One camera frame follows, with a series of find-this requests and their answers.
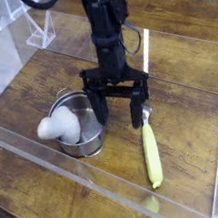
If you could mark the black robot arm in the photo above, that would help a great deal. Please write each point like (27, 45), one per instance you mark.
(106, 18)

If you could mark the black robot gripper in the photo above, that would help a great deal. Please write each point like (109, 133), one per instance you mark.
(114, 77)

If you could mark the small steel pot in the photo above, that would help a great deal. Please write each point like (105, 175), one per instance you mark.
(92, 133)

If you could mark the white toy mushroom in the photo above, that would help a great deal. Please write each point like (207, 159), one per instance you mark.
(62, 124)

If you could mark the clear acrylic triangle bracket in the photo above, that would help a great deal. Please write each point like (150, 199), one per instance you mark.
(40, 37)

